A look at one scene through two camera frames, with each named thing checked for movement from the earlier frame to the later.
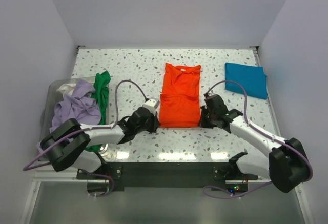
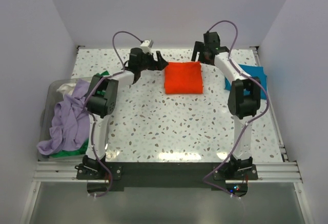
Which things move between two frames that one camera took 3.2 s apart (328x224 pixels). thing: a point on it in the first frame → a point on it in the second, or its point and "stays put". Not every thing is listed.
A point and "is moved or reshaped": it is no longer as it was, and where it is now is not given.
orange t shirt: x=180 y=99 is moved or reshaped
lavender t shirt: x=80 y=104 stays put
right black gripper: x=203 y=123 → x=199 y=47
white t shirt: x=66 y=88 stays put
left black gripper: x=155 y=123 → x=160 y=65
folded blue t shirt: x=253 y=78 stays put
